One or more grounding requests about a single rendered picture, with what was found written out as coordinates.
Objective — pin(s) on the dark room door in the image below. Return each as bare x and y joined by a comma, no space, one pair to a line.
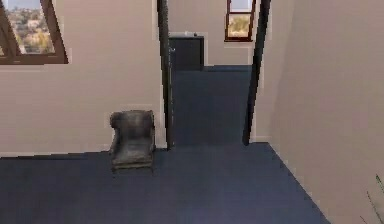
165,73

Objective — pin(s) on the dark cabinet with pale top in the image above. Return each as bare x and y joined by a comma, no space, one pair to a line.
186,51

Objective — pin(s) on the grey armchair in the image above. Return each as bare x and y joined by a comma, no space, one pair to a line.
133,140

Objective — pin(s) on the brown framed window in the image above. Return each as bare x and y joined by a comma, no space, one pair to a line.
239,25
30,33

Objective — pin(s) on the green house plant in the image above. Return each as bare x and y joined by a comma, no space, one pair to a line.
376,203

